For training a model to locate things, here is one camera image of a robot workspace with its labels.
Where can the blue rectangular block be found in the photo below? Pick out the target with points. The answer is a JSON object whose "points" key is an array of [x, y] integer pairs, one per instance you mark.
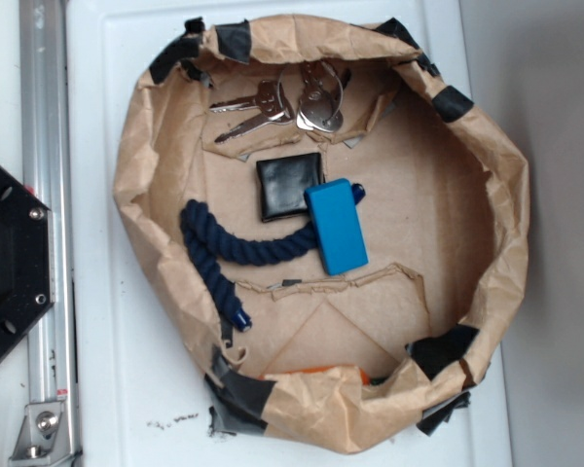
{"points": [[333, 211]]}

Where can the brown paper bag bowl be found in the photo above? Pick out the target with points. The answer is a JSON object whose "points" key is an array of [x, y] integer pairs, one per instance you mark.
{"points": [[445, 222]]}

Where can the black leather wallet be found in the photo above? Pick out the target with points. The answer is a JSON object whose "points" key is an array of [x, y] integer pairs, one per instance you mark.
{"points": [[283, 183]]}

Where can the silver key lower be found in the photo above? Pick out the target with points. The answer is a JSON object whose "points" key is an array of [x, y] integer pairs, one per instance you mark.
{"points": [[253, 124]]}

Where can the silver key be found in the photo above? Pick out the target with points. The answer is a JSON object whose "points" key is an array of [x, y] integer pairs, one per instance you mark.
{"points": [[253, 124], [265, 100]]}

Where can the silver round key fob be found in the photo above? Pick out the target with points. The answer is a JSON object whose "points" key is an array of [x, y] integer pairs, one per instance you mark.
{"points": [[321, 99]]}

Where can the silver key upper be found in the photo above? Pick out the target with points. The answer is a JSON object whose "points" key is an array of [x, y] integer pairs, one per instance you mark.
{"points": [[265, 100]]}

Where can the orange object behind paper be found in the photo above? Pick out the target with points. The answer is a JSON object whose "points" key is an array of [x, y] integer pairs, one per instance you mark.
{"points": [[319, 376]]}

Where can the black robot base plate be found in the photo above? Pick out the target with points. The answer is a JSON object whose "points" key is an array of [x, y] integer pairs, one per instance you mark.
{"points": [[25, 262]]}

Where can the metal corner bracket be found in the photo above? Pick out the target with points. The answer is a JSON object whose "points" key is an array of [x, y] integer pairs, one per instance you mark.
{"points": [[44, 436]]}

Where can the aluminium extrusion rail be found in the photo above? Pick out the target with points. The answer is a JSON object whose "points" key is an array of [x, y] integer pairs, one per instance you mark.
{"points": [[51, 343]]}

